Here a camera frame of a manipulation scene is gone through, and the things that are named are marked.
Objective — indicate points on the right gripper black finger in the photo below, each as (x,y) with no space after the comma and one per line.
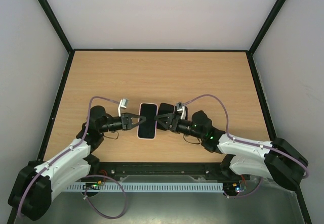
(162,123)
(164,116)

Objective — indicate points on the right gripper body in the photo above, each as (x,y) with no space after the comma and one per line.
(172,122)

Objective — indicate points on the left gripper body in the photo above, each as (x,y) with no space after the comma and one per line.
(123,117)

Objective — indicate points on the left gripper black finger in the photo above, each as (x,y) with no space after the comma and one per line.
(137,118)
(132,125)

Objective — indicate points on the black phone case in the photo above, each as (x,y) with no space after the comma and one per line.
(164,108)

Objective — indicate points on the pink translucent phone case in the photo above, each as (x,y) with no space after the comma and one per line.
(147,138)

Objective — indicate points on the black phone pink edge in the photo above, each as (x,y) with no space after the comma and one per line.
(186,117)

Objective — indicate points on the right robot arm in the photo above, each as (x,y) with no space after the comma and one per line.
(277,160)

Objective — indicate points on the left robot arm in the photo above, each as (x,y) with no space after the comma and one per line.
(36,187)

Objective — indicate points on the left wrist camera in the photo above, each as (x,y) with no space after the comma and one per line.
(122,105)

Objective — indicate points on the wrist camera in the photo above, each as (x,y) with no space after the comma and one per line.
(122,105)
(179,107)

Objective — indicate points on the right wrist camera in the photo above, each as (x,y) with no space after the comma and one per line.
(179,107)

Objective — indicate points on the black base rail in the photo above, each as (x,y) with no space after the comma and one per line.
(210,171)

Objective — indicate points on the light blue slotted cable duct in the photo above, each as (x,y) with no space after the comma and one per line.
(147,187)

